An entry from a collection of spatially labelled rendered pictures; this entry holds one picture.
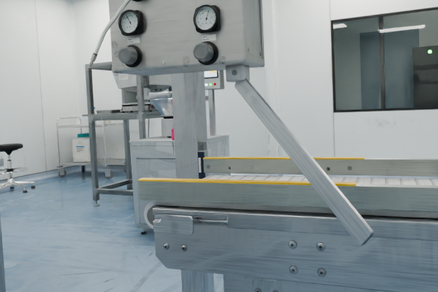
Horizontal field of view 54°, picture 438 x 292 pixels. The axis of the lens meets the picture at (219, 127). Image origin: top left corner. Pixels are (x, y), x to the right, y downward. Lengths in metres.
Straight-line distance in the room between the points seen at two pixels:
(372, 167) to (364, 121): 4.75
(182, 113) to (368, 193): 0.51
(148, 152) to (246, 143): 2.85
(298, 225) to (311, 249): 0.04
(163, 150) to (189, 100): 2.36
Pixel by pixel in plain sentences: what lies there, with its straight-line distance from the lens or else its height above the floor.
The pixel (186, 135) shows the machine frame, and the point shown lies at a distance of 0.99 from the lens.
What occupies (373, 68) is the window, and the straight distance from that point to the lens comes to 5.62.
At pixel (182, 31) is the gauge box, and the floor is 1.12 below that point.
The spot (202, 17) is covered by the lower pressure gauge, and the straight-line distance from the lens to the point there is 0.62.
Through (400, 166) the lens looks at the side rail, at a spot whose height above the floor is 0.88.
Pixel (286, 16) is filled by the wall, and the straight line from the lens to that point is 5.93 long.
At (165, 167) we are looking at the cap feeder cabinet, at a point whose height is 0.55.
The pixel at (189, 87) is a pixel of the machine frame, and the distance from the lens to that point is 0.98.
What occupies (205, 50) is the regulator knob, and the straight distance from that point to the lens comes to 0.60.
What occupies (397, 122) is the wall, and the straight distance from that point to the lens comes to 5.59.
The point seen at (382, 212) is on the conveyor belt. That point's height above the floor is 0.85.
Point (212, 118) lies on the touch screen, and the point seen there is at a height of 0.90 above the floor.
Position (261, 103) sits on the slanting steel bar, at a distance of 0.61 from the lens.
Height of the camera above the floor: 1.01
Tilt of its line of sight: 3 degrees down
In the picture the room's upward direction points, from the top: 3 degrees counter-clockwise
